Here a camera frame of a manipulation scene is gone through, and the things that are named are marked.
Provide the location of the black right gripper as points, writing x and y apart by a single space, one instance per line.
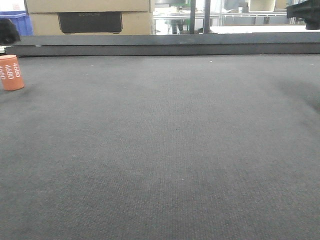
308 10

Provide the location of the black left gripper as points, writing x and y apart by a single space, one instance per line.
8 32

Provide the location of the orange 4680 cylinder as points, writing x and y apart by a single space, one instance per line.
10 74

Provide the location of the blue plastic crate on table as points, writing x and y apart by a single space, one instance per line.
21 20

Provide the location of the large cardboard box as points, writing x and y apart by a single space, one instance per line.
91 17

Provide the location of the black raised table ledge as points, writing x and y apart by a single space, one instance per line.
270 43

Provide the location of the black slotted upright posts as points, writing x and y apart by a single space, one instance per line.
206 16

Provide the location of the aluminium frame shelf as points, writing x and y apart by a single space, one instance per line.
172 17

